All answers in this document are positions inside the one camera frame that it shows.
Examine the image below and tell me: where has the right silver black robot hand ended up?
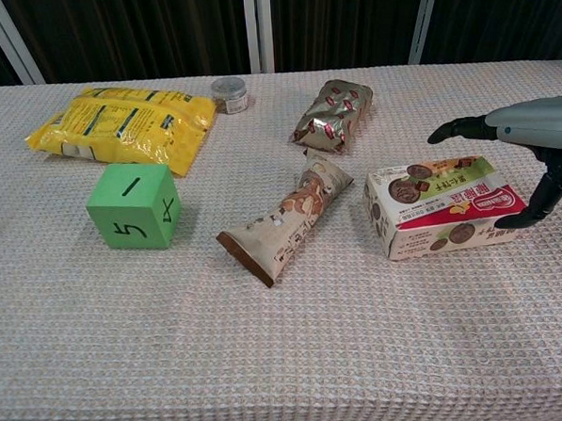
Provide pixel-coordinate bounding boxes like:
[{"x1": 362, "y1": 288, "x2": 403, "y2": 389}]
[{"x1": 425, "y1": 94, "x2": 562, "y2": 235}]

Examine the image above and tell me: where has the red white snack box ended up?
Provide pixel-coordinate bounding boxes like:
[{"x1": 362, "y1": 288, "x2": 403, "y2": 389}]
[{"x1": 361, "y1": 153, "x2": 532, "y2": 263}]

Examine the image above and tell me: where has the gold foil snack pack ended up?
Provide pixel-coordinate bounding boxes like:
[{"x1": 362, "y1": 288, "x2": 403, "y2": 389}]
[{"x1": 286, "y1": 76, "x2": 377, "y2": 157}]

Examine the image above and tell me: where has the beige brown snack pouch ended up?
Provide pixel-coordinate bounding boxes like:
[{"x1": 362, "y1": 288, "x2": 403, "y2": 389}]
[{"x1": 211, "y1": 145, "x2": 361, "y2": 291}]

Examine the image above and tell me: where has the small round tin can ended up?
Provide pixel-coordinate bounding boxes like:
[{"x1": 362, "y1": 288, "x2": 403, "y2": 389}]
[{"x1": 209, "y1": 75, "x2": 250, "y2": 116}]

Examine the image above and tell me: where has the white woven tablecloth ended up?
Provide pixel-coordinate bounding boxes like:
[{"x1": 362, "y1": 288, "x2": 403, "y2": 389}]
[{"x1": 0, "y1": 57, "x2": 562, "y2": 421}]

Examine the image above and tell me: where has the yellow snack bag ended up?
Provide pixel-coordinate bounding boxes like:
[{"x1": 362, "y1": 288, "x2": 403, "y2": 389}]
[{"x1": 22, "y1": 80, "x2": 221, "y2": 186}]

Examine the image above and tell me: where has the green foam cube with numbers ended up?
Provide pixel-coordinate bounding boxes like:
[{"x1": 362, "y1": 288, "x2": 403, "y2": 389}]
[{"x1": 83, "y1": 159, "x2": 184, "y2": 253}]

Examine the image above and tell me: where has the white partition post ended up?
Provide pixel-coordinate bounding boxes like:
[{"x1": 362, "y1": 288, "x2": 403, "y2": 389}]
[
  {"x1": 256, "y1": 0, "x2": 276, "y2": 74},
  {"x1": 405, "y1": 0, "x2": 446, "y2": 66},
  {"x1": 0, "y1": 0, "x2": 45, "y2": 88},
  {"x1": 242, "y1": 0, "x2": 263, "y2": 75}
]

